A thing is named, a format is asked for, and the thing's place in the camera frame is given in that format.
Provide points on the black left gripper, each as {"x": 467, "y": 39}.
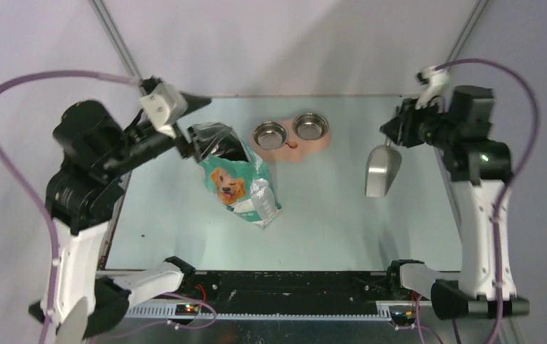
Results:
{"x": 183, "y": 140}

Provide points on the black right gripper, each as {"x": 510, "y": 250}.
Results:
{"x": 400, "y": 127}

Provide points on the metal food scoop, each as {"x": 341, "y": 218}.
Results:
{"x": 382, "y": 166}

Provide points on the green pet food bag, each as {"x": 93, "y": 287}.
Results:
{"x": 234, "y": 173}

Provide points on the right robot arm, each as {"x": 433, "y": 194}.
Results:
{"x": 480, "y": 172}

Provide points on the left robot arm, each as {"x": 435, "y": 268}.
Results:
{"x": 80, "y": 200}

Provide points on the steel bowl left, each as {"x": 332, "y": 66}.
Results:
{"x": 270, "y": 135}

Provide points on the steel bowl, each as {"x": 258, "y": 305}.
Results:
{"x": 270, "y": 135}
{"x": 310, "y": 126}

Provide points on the steel bowl right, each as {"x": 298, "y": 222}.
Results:
{"x": 310, "y": 126}

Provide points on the pink double bowl stand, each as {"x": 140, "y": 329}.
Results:
{"x": 294, "y": 150}

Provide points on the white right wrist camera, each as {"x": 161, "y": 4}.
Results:
{"x": 435, "y": 80}

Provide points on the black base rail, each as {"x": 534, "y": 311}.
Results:
{"x": 295, "y": 293}

